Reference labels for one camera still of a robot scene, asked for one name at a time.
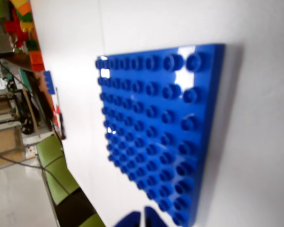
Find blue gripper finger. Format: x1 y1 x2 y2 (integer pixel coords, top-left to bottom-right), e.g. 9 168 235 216
113 210 142 227
144 206 168 227

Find small blue block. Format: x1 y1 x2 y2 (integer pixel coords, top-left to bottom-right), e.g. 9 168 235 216
43 70 56 95

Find blue 8x8 studded base plate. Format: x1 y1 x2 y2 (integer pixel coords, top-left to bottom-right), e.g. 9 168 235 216
94 43 227 227

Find colourful block stack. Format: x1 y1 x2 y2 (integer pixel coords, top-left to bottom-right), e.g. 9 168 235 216
4 0 44 71

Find green and black chair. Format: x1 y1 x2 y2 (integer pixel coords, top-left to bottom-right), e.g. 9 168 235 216
36 134 107 227

